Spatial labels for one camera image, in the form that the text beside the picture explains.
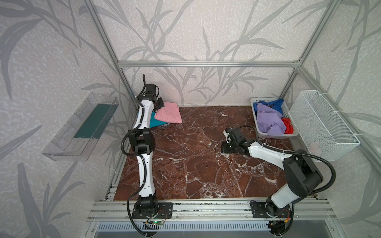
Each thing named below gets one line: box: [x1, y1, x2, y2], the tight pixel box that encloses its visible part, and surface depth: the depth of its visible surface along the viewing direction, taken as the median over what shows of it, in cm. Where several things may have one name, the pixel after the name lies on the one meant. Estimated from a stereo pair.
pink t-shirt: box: [154, 102, 183, 124], surface depth 109 cm
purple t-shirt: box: [256, 102, 287, 136], surface depth 93 cm
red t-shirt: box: [281, 118, 294, 135], surface depth 98 cm
